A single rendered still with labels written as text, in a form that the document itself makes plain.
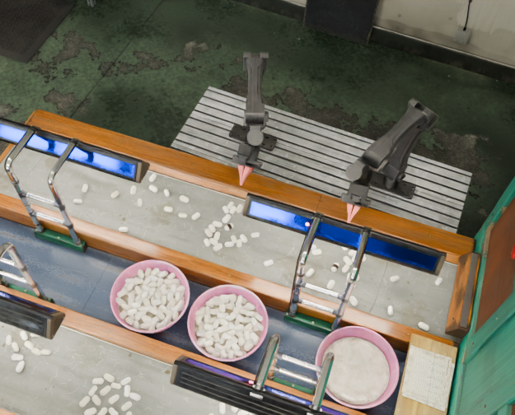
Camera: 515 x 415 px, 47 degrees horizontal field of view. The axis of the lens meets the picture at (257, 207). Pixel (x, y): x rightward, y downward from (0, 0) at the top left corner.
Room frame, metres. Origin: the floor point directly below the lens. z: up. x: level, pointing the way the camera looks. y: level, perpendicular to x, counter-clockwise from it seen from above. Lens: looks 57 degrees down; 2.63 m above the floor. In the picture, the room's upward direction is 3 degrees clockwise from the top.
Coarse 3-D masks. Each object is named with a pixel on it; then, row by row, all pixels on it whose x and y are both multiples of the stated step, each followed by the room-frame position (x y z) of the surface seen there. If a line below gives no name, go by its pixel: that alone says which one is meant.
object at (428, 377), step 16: (416, 352) 0.68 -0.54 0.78; (432, 352) 0.68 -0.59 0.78; (416, 368) 0.63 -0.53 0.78; (432, 368) 0.63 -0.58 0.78; (448, 368) 0.64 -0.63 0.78; (416, 384) 0.58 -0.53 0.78; (432, 384) 0.58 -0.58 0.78; (448, 384) 0.59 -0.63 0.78; (416, 400) 0.53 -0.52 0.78; (432, 400) 0.53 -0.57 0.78
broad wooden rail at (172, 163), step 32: (64, 128) 1.54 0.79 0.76; (96, 128) 1.55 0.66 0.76; (160, 160) 1.41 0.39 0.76; (192, 160) 1.42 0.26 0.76; (224, 192) 1.29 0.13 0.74; (256, 192) 1.28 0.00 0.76; (288, 192) 1.29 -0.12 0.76; (384, 224) 1.17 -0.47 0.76; (416, 224) 1.18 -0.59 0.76; (448, 256) 1.06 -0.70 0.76
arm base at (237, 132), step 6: (234, 126) 1.68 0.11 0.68; (240, 126) 1.68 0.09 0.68; (234, 132) 1.64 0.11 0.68; (240, 132) 1.65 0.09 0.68; (246, 132) 1.61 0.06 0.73; (234, 138) 1.62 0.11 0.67; (240, 138) 1.61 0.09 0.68; (264, 138) 1.62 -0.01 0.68; (270, 138) 1.62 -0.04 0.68; (276, 138) 1.62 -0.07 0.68; (264, 144) 1.59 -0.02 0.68; (270, 144) 1.59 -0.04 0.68; (270, 150) 1.56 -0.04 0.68
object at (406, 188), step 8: (376, 176) 1.45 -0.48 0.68; (384, 176) 1.45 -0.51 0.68; (376, 184) 1.41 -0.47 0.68; (384, 184) 1.40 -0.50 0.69; (392, 184) 1.39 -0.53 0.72; (400, 184) 1.42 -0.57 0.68; (408, 184) 1.42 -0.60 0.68; (392, 192) 1.38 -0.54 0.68; (400, 192) 1.38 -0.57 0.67; (408, 192) 1.38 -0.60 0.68
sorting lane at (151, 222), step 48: (0, 192) 1.24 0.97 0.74; (48, 192) 1.25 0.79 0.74; (96, 192) 1.26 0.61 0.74; (144, 192) 1.27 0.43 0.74; (192, 192) 1.28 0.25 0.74; (192, 240) 1.07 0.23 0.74; (288, 240) 1.09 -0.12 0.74; (336, 288) 0.91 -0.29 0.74; (384, 288) 0.92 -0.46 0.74; (432, 288) 0.93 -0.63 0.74
